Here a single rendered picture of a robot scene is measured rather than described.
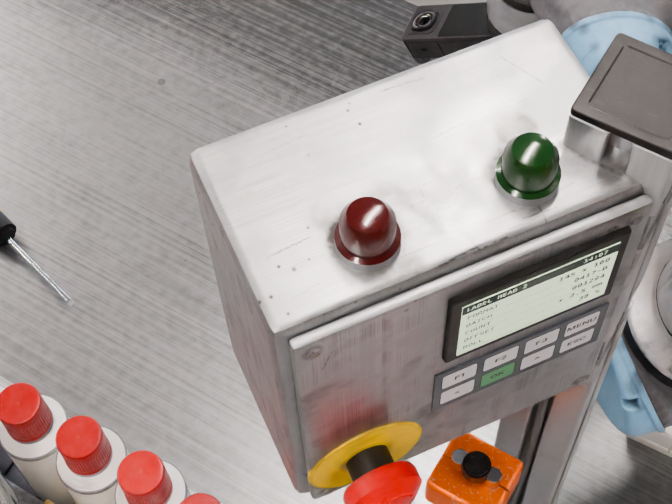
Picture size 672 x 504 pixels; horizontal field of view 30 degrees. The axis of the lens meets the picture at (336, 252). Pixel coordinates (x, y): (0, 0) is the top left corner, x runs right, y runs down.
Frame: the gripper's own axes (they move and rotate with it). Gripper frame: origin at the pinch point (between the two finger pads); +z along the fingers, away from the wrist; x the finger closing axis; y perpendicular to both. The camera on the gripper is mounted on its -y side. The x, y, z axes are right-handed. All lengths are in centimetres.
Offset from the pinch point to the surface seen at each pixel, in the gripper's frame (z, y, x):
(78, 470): -18, -16, -49
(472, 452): -33, 10, -44
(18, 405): -21, -21, -47
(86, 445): -21, -15, -48
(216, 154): -60, -2, -45
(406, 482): -46, 9, -51
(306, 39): 4.9, -23.3, 9.4
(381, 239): -61, 6, -47
